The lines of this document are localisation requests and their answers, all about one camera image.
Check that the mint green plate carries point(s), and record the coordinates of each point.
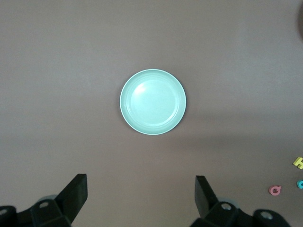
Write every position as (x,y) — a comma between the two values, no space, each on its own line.
(152,101)

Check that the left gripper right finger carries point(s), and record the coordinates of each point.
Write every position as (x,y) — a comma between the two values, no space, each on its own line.
(208,203)

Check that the teal letter R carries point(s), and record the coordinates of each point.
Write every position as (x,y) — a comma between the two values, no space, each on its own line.
(298,184)

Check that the pink letter Q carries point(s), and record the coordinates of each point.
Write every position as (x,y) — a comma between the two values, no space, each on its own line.
(271,190)

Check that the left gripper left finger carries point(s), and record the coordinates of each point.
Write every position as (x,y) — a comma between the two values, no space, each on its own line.
(71,201)

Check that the yellow letter H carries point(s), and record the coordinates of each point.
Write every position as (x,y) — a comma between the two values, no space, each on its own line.
(298,162)

